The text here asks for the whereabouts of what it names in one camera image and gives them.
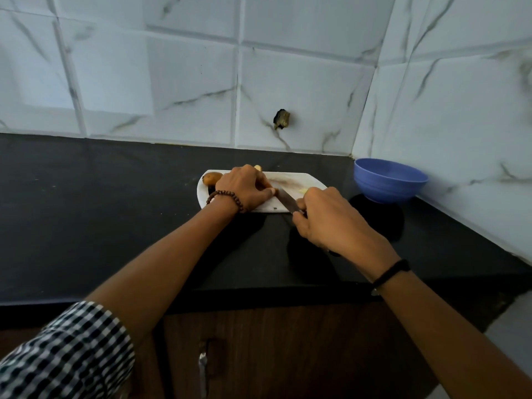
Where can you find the person's right hand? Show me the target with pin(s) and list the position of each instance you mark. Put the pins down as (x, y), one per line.
(336, 228)

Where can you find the person's left hand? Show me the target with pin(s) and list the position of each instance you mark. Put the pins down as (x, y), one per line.
(245, 186)

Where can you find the whole brown potato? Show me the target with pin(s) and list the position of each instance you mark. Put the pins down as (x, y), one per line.
(212, 179)

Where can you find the steel kitchen knife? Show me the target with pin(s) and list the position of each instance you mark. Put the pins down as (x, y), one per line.
(287, 201)

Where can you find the white cutting board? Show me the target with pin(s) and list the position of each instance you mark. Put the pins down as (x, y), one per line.
(291, 180)

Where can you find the pale potato piece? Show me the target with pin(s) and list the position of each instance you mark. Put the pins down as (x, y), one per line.
(304, 191)

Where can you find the blue plastic bowl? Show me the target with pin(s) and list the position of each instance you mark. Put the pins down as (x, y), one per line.
(388, 182)

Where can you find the person's right forearm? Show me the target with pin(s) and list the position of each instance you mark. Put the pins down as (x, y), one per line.
(453, 340)

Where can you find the person's left forearm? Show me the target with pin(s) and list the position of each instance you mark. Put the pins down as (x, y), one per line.
(162, 270)

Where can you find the black wristband with charm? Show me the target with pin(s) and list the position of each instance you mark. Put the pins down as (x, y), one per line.
(392, 273)

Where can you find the black white checkered shirt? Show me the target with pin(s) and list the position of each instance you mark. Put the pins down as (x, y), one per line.
(66, 353)

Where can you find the brown wall pipe stub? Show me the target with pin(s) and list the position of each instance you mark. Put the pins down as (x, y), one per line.
(282, 119)

